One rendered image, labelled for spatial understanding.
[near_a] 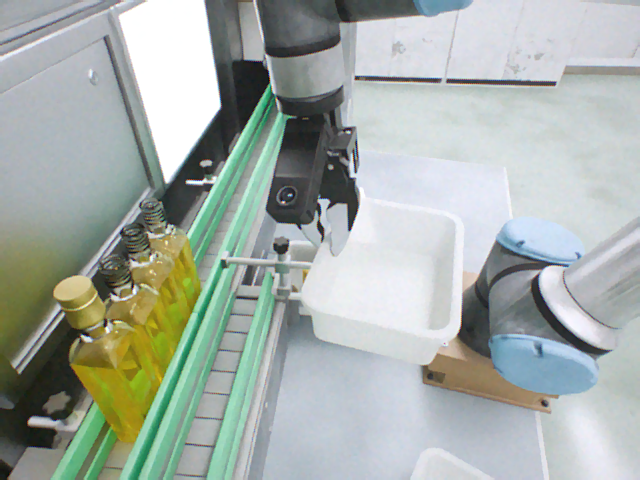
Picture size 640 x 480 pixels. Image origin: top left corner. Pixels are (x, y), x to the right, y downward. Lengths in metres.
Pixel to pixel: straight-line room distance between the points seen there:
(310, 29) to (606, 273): 0.39
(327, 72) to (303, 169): 0.09
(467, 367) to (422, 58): 3.74
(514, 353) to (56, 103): 0.66
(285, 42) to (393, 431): 0.63
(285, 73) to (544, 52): 4.20
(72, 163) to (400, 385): 0.66
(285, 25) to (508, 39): 4.06
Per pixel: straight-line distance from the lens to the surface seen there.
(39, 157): 0.64
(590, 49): 5.22
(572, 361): 0.58
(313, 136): 0.44
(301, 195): 0.41
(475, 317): 0.78
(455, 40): 4.33
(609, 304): 0.56
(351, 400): 0.82
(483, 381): 0.84
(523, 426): 0.87
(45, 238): 0.66
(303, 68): 0.42
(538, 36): 4.50
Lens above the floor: 1.47
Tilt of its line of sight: 40 degrees down
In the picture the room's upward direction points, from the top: straight up
